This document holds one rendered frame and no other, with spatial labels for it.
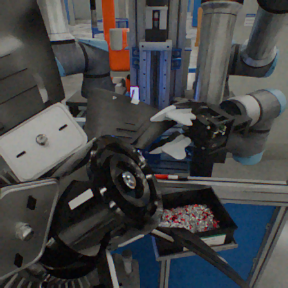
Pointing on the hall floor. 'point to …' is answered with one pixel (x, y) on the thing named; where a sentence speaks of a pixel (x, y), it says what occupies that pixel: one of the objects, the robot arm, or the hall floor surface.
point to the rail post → (277, 226)
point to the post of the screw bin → (163, 273)
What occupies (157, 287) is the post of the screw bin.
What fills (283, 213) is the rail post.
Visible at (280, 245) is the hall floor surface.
